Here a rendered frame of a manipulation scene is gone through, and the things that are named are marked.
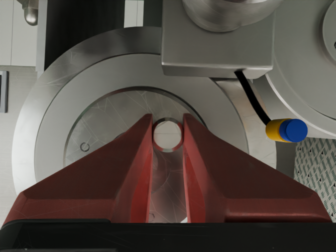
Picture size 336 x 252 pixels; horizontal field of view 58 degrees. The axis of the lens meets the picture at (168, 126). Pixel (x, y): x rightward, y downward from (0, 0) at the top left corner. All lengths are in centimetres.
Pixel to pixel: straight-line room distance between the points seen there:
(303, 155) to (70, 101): 31
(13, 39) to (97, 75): 316
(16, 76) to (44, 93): 38
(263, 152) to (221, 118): 3
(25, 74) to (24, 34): 274
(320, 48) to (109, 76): 12
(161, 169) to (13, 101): 44
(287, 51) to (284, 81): 2
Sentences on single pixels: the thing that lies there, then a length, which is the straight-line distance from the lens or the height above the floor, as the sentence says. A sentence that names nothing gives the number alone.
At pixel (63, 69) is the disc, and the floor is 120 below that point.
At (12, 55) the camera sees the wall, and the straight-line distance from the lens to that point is 330.
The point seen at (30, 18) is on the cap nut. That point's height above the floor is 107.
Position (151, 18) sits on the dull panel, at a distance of 53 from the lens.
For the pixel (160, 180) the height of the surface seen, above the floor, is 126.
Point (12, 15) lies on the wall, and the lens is 340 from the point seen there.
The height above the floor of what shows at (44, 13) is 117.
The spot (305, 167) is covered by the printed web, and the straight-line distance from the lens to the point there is 41.
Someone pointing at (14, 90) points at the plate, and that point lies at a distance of 57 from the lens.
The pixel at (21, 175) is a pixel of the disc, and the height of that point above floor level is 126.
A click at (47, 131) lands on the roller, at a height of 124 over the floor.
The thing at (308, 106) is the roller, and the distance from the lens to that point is 18.
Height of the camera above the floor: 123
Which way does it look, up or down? level
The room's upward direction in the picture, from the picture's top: 178 degrees counter-clockwise
